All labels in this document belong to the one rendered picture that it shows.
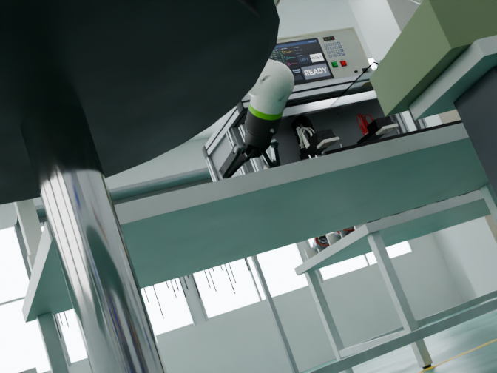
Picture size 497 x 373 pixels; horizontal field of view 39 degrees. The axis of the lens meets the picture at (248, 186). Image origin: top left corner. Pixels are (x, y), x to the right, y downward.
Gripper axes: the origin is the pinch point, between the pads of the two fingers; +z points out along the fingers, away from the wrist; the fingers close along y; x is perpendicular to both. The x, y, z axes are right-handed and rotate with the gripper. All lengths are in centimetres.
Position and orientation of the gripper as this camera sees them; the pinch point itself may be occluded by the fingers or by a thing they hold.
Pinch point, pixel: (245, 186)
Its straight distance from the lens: 199.8
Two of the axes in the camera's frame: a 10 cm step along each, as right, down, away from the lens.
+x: 5.1, 6.1, -6.1
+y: -8.3, 1.7, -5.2
